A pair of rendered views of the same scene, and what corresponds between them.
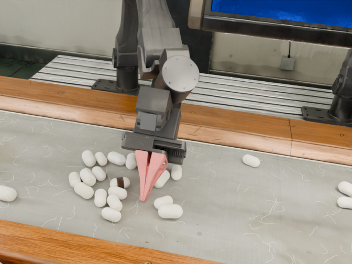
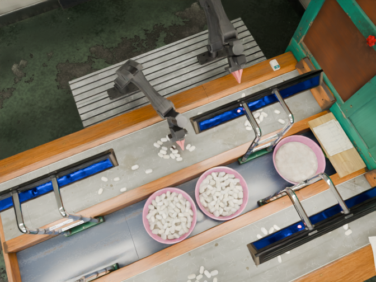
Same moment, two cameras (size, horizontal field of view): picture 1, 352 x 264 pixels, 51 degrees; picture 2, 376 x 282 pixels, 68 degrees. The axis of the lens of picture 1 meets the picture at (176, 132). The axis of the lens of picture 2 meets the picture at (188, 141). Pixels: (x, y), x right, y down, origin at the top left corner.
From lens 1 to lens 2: 1.04 m
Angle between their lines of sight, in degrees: 41
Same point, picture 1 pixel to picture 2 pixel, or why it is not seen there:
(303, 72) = not seen: outside the picture
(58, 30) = not seen: outside the picture
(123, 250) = (191, 167)
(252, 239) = (214, 142)
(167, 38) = (165, 104)
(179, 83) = (183, 124)
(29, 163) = (141, 156)
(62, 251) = (179, 176)
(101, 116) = (143, 124)
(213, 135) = (183, 109)
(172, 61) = (178, 120)
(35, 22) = not seen: outside the picture
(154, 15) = (157, 100)
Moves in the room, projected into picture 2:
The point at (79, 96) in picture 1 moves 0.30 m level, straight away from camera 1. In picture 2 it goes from (127, 120) to (92, 87)
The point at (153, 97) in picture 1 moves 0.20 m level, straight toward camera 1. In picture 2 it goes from (179, 133) to (204, 166)
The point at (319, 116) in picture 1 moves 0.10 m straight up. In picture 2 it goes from (206, 60) to (206, 50)
